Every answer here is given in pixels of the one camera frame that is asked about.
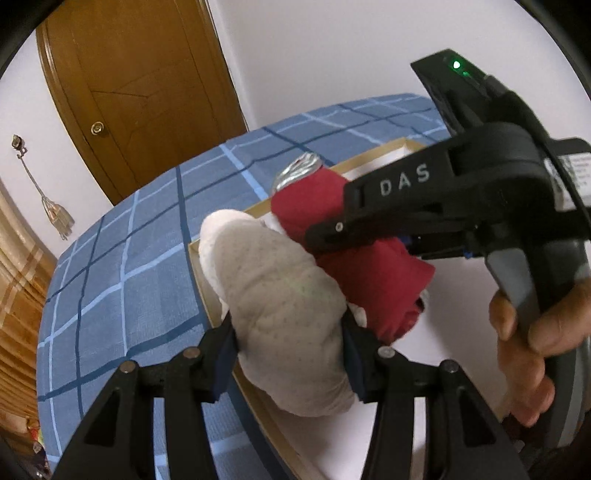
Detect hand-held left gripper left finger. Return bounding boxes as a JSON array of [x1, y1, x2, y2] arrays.
[[53, 316, 238, 480]]

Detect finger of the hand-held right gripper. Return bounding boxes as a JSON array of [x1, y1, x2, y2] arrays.
[[305, 143, 462, 254], [406, 231, 483, 260]]

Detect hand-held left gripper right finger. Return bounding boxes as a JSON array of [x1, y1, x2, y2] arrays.
[[344, 318, 527, 480]]

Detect white underwear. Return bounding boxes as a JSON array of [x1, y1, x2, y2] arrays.
[[199, 209, 358, 418]]

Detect shallow wooden drawer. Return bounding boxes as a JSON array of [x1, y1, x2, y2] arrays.
[[188, 138, 513, 480]]

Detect dark red underwear silver waistband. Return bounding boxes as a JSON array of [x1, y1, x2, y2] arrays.
[[270, 151, 437, 344]]

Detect person's right hand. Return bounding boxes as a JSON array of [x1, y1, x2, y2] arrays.
[[489, 281, 591, 428]]

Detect blue plaid bedsheet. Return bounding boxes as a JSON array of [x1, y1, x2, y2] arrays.
[[36, 92, 455, 480]]

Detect colourful packet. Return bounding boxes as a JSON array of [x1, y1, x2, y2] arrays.
[[21, 415, 47, 480]]

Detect golden patterned curtain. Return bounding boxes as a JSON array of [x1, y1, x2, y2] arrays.
[[0, 180, 58, 416]]

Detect curtain tieback tassel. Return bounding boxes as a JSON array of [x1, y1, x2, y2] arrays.
[[21, 154, 71, 241]]

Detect brown wooden door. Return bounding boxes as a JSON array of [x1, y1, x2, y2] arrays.
[[36, 0, 250, 206]]

